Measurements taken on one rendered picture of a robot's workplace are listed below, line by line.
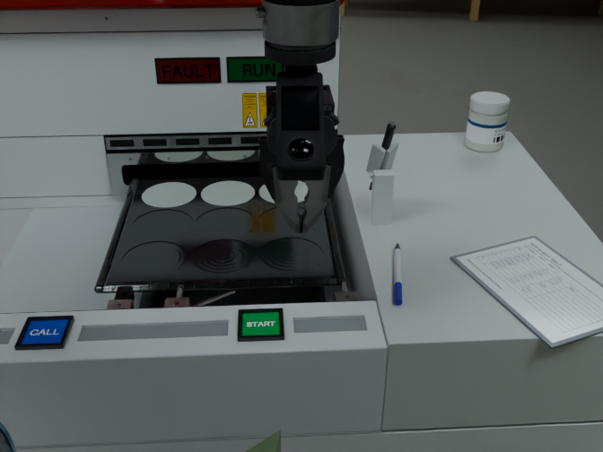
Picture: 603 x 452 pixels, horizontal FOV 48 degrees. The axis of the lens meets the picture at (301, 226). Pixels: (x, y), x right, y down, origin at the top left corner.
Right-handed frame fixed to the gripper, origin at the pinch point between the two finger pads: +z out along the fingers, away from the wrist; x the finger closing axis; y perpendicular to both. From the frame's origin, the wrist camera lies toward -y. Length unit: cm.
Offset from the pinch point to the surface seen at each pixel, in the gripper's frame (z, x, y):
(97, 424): 25.2, 25.5, -4.0
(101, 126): 11, 35, 59
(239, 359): 15.5, 7.6, -4.0
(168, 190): 21, 22, 49
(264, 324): 14.2, 4.5, 0.6
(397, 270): 13.1, -13.6, 9.7
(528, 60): 111, -190, 413
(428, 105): 111, -97, 327
